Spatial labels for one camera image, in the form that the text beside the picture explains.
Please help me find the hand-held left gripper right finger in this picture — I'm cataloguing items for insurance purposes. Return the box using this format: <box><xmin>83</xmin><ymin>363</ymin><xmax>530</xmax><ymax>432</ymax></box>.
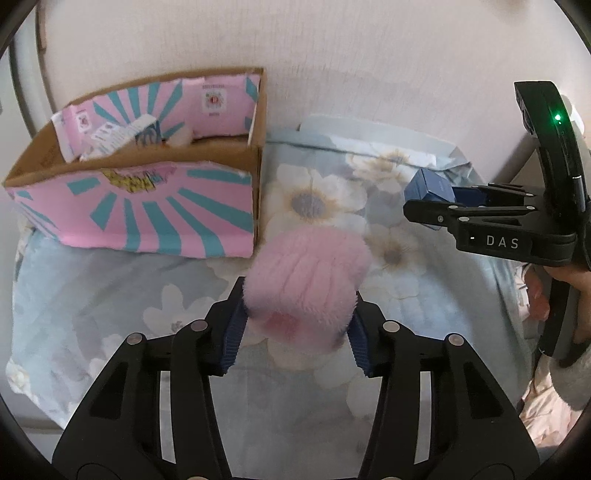
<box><xmin>347</xmin><ymin>295</ymin><xmax>541</xmax><ymax>480</ymax></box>

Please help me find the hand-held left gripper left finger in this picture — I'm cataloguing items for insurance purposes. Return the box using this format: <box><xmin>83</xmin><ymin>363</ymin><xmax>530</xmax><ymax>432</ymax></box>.
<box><xmin>52</xmin><ymin>276</ymin><xmax>252</xmax><ymax>480</ymax></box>

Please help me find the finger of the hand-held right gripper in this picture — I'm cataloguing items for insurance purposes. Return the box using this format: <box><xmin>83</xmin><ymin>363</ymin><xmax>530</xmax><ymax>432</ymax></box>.
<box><xmin>450</xmin><ymin>184</ymin><xmax>495</xmax><ymax>208</ymax></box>
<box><xmin>403</xmin><ymin>198</ymin><xmax>465</xmax><ymax>234</ymax></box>

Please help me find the small blue box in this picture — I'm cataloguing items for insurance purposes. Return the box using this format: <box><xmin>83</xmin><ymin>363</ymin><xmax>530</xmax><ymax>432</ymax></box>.
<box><xmin>403</xmin><ymin>168</ymin><xmax>455</xmax><ymax>232</ymax></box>

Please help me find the pink fluffy plush item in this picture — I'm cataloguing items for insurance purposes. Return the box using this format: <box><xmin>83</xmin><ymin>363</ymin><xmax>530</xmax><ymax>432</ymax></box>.
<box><xmin>243</xmin><ymin>229</ymin><xmax>371</xmax><ymax>354</ymax></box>

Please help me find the pink printed cardboard box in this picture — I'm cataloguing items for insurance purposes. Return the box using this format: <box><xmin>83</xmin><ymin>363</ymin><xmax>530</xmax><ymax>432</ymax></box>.
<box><xmin>2</xmin><ymin>67</ymin><xmax>269</xmax><ymax>258</ymax></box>

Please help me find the person's right hand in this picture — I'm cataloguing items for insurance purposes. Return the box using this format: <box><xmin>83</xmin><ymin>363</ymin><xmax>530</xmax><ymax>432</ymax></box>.
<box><xmin>522</xmin><ymin>265</ymin><xmax>591</xmax><ymax>344</ymax></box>

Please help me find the beige padded furniture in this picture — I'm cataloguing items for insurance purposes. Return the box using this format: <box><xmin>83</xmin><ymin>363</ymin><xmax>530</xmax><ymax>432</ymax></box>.
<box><xmin>492</xmin><ymin>129</ymin><xmax>591</xmax><ymax>199</ymax></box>

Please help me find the blue floral bedding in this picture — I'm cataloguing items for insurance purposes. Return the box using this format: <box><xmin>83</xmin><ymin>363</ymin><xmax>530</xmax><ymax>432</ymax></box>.
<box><xmin>6</xmin><ymin>114</ymin><xmax>539</xmax><ymax>469</ymax></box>

